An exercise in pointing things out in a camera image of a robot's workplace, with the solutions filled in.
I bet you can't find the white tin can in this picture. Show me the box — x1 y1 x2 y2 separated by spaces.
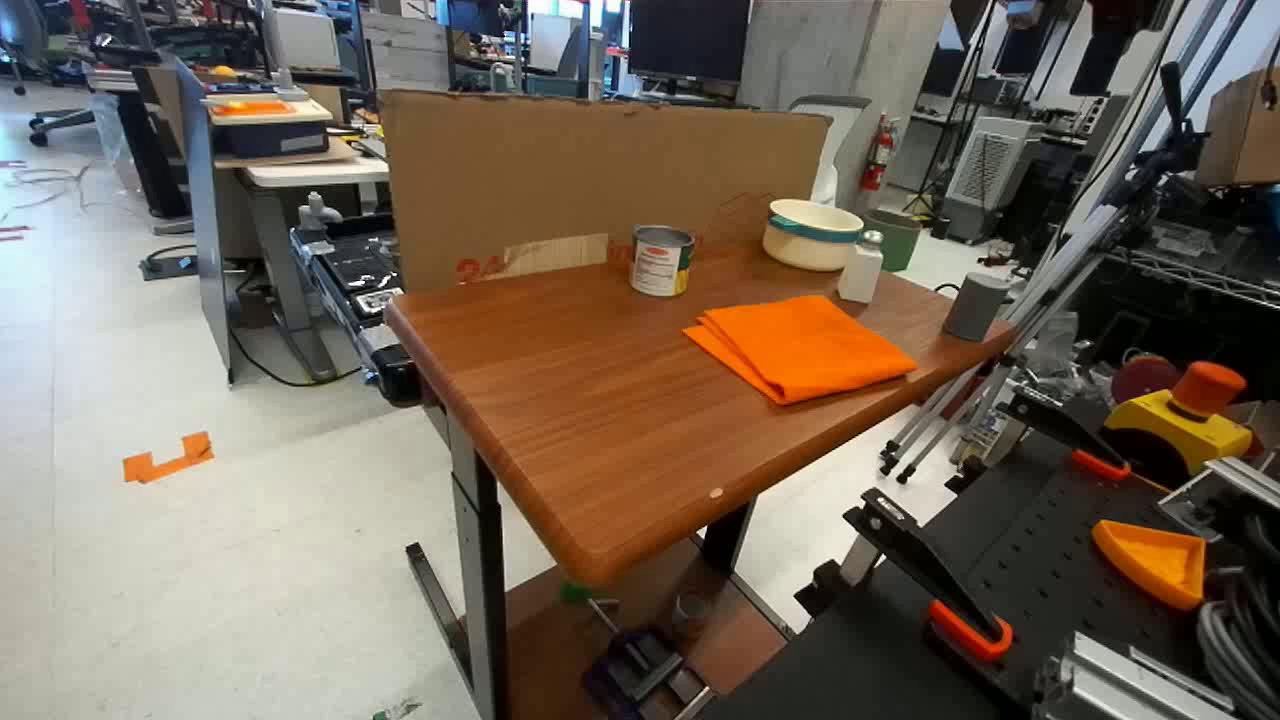
633 226 695 301

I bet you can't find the folded orange cloth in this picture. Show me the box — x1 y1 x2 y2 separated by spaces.
686 296 916 409

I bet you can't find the white bowl with green band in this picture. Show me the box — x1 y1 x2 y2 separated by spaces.
766 200 864 273

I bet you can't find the small white bottle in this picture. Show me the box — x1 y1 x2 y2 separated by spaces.
835 234 883 303

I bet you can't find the brown cardboard panel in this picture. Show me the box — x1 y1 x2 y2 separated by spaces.
379 94 827 293

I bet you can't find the green trash bin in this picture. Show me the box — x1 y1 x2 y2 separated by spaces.
873 209 919 273

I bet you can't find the red fire extinguisher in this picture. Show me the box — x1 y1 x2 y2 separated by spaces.
859 116 896 192

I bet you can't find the black computer monitor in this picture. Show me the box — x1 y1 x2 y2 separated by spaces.
629 0 749 80

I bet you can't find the grey cylindrical cup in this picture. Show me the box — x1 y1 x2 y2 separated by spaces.
945 273 1012 344

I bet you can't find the grey desk with drawers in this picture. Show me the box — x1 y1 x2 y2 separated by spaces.
170 60 390 386

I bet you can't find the black perforated board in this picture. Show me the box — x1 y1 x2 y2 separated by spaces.
700 430 1280 720

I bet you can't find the orange floor marker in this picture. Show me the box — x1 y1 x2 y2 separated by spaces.
119 434 214 484

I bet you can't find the yellow emergency stop button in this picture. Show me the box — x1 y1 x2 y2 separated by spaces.
1104 359 1254 479

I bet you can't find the cardboard box upper right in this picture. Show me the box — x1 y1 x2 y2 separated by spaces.
1197 69 1280 189

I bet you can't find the black clamp with orange handle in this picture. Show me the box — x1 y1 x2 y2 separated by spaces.
842 488 1015 667

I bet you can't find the black table leg frame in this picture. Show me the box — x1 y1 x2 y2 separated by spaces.
403 406 511 720

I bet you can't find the orange triangular plastic bracket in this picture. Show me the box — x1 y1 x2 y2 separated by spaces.
1094 521 1208 613

